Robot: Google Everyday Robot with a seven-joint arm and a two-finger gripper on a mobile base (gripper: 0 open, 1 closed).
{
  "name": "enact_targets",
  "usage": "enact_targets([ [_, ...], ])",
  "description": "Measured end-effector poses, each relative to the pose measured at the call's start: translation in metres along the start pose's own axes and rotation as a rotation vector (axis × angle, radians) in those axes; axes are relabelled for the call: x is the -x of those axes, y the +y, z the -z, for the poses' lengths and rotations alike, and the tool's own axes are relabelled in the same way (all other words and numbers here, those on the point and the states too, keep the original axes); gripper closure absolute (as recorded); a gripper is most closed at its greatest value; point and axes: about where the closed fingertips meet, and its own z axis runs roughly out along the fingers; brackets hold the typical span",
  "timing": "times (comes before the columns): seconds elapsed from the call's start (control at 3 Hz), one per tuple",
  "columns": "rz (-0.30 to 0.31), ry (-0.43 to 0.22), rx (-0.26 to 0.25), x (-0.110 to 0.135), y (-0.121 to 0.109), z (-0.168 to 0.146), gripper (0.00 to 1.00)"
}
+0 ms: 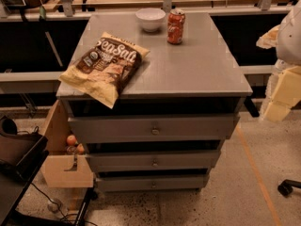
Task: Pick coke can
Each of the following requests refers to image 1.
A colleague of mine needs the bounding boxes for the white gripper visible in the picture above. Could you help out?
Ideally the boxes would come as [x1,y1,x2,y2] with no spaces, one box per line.
[260,59,301,122]

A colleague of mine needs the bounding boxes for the red coke can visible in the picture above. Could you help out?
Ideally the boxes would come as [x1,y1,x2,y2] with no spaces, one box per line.
[167,8,185,44]

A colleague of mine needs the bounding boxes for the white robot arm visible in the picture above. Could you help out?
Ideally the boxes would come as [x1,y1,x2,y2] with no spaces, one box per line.
[256,1,301,122]

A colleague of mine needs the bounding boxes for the black chair base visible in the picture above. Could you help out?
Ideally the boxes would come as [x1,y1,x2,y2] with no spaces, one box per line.
[277,179,301,197]

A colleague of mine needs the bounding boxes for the grey drawer cabinet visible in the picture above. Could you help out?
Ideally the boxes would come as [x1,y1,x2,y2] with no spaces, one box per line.
[56,12,252,192]

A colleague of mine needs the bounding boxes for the white bowl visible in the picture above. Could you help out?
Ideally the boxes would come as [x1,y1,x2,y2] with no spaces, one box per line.
[135,8,166,32]

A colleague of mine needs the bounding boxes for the sea salt chips bag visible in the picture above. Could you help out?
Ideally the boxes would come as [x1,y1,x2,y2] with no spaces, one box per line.
[59,32,150,108]

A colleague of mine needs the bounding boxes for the orange fruit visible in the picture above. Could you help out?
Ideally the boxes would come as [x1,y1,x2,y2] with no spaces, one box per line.
[66,135,77,146]

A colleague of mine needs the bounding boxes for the wooden side bin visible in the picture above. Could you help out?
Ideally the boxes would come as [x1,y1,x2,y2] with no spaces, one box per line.
[41,100,93,188]

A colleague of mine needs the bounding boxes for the black cart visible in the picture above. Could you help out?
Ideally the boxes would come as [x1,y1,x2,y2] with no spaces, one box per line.
[0,116,49,226]

